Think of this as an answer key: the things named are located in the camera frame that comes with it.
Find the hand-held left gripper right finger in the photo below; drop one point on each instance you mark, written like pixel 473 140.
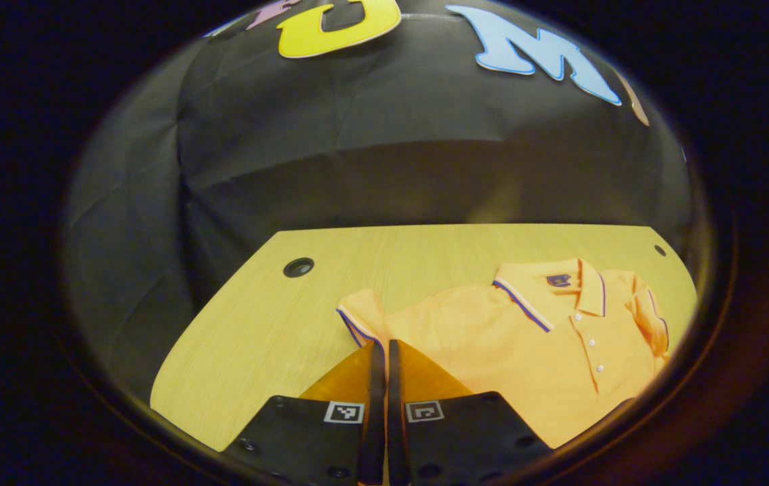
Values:
pixel 395 432

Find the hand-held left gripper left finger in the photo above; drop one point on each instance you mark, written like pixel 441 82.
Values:
pixel 375 432

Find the orange T-shirt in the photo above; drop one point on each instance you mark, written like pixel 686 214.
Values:
pixel 506 351

